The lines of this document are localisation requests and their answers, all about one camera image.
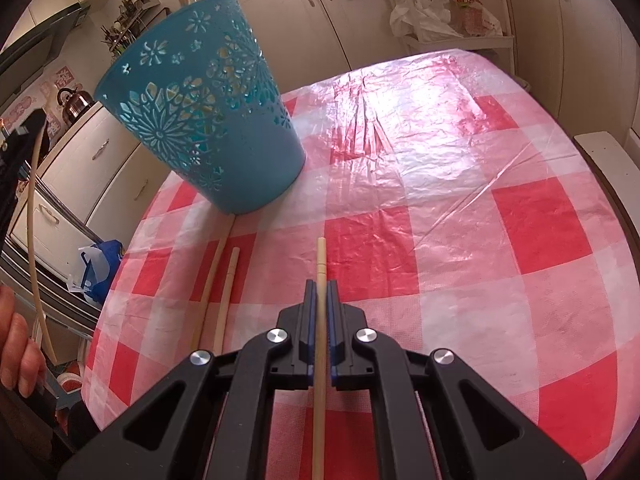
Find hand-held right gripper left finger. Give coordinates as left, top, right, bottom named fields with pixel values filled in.
left=60, top=281, right=317, bottom=480

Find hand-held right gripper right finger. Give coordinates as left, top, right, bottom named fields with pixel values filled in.
left=326, top=282, right=586, bottom=480

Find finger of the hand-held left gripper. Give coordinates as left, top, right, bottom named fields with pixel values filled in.
left=0, top=111, right=49, bottom=247

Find pale wooden chopstick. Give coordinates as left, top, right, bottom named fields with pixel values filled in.
left=310, top=237, right=329, bottom=480
left=191, top=214, right=236, bottom=357
left=213, top=247, right=241, bottom=353
left=26, top=131, right=57, bottom=363

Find teal perforated plastic basket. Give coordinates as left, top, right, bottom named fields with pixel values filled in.
left=94, top=0, right=307, bottom=216

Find person's left hand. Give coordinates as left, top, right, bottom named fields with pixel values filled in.
left=0, top=286, right=46, bottom=401

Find steel kettle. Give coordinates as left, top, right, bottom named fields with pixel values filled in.
left=56, top=87, right=96, bottom=126

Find white kitchen base cabinets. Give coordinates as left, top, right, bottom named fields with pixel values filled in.
left=20, top=0, right=640, bottom=281

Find black range hood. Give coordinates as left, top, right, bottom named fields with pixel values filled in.
left=0, top=4, right=92, bottom=82

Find blue plastic bag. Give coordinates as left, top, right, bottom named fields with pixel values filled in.
left=69, top=240, right=124, bottom=307

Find red checked tablecloth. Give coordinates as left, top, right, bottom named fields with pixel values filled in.
left=82, top=47, right=640, bottom=480

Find white step stool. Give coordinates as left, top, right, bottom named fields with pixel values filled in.
left=574, top=132, right=640, bottom=226

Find white trolley cart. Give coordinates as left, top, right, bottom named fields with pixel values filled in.
left=385, top=0, right=516, bottom=77

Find white plastic bag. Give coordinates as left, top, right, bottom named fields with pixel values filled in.
left=390, top=0, right=466, bottom=42

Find red printed plastic bag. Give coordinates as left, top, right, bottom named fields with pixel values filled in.
left=447, top=0, right=504, bottom=37

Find wall utensil rack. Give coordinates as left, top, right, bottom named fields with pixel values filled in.
left=102, top=0, right=157, bottom=57

